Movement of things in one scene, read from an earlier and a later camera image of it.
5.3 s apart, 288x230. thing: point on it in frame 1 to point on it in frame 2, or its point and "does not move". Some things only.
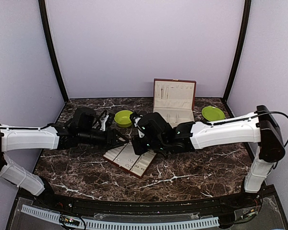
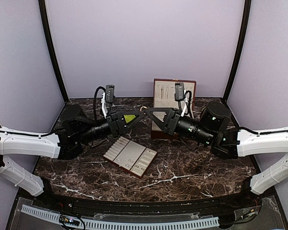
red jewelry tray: x=126 y=157 does not move
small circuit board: x=68 y=221 does not move
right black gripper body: x=155 y=144 to x=170 y=129
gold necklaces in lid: x=163 y=91 does not move
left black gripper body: x=105 y=142 to x=114 y=124
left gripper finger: x=120 y=135 to x=135 y=121
